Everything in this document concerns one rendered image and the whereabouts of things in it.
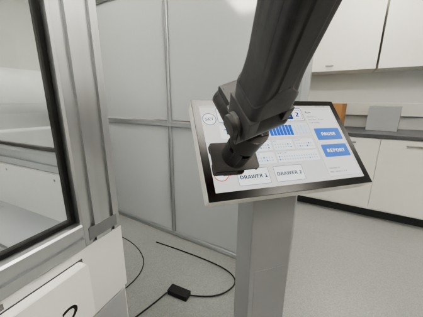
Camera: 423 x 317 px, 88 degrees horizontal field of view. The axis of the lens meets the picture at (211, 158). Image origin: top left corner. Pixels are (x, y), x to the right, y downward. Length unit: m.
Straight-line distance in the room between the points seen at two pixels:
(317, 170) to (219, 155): 0.34
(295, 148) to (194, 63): 1.16
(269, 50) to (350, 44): 2.85
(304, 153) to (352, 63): 2.38
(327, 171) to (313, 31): 0.55
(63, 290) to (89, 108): 0.29
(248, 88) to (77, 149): 0.28
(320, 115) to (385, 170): 1.98
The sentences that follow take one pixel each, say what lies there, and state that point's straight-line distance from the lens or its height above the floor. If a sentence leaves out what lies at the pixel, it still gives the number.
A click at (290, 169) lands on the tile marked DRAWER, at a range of 0.65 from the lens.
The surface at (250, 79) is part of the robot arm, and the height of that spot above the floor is 1.22.
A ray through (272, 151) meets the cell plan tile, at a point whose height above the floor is 1.06.
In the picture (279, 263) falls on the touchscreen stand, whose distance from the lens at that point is 0.90.
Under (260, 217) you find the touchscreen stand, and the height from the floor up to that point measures 0.83.
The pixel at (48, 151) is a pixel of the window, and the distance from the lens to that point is 0.40.
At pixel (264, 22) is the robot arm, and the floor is 1.26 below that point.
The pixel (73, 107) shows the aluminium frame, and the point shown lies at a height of 1.18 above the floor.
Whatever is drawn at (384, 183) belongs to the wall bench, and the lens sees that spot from 2.80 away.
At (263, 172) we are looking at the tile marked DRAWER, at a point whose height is 1.01.
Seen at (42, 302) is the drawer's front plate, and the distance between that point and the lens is 0.44.
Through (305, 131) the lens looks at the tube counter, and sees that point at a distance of 0.75.
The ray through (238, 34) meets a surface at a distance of 1.55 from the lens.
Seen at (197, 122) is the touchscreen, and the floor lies 1.14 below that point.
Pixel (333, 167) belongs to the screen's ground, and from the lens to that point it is 0.74.
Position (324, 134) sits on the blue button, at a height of 1.09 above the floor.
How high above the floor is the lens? 1.19
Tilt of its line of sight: 15 degrees down
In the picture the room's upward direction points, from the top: straight up
